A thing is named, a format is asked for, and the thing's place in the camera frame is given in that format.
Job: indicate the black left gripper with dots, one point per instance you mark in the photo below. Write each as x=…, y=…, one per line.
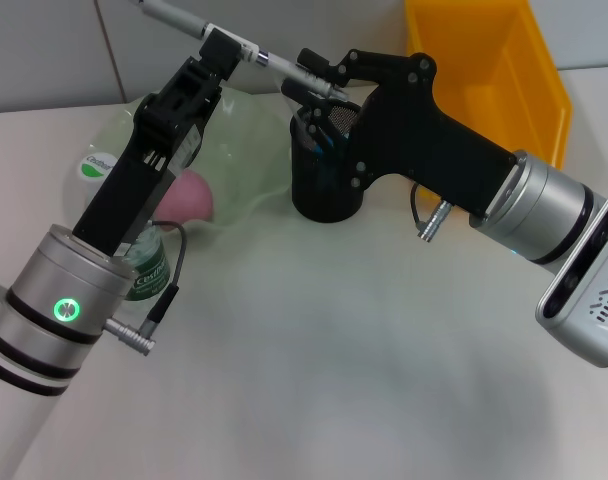
x=144, y=175

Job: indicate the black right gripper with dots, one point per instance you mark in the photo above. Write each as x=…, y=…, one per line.
x=424, y=140

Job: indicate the silver ballpoint pen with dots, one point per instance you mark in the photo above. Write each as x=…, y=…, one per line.
x=179, y=12

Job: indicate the blue scissors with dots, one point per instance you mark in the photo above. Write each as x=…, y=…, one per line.
x=326, y=167

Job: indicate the pink toy peach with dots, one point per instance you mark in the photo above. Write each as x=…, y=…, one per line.
x=194, y=195

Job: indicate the clear water bottle green label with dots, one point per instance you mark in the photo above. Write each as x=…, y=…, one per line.
x=151, y=272

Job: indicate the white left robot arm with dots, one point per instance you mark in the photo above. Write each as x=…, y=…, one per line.
x=49, y=300

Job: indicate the green glass fruit bowl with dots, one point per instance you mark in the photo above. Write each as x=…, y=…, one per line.
x=244, y=150

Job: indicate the black mesh pen holder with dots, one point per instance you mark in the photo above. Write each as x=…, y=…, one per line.
x=324, y=200

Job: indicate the yellow plastic bin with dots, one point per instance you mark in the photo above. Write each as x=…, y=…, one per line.
x=484, y=40

